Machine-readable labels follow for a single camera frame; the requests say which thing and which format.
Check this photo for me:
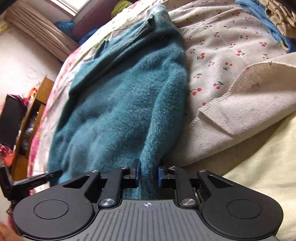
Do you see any window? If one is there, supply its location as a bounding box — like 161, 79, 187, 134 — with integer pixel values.
47, 0, 89, 18

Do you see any green cushion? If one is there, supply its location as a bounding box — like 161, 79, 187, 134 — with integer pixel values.
111, 0, 132, 18

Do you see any blue cloth on sofa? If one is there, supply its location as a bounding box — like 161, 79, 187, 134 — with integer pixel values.
78, 28, 98, 46

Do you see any brown checked garment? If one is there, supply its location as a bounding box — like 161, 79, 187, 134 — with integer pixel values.
259, 0, 295, 39

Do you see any cream blanket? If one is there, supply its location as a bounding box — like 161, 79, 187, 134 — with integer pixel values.
224, 113, 296, 240

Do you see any cherry print bed sheet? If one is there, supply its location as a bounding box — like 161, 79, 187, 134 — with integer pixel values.
164, 1, 295, 167

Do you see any wooden side cabinet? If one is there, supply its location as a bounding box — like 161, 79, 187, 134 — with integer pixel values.
11, 77, 54, 181

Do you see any floral pink quilt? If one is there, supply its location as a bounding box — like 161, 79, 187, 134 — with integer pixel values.
27, 1, 162, 177

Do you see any blue plastic bag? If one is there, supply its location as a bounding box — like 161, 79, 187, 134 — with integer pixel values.
54, 22, 74, 37

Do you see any maroon sofa bench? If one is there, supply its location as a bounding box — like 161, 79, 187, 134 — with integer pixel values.
71, 0, 119, 45

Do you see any left beige curtain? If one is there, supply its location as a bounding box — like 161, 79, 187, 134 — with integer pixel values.
5, 1, 78, 62

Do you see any teal fuzzy sweater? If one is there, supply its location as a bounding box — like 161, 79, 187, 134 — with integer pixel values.
47, 5, 188, 199

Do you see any blue knit garment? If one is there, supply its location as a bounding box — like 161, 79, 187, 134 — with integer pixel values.
236, 1, 295, 53

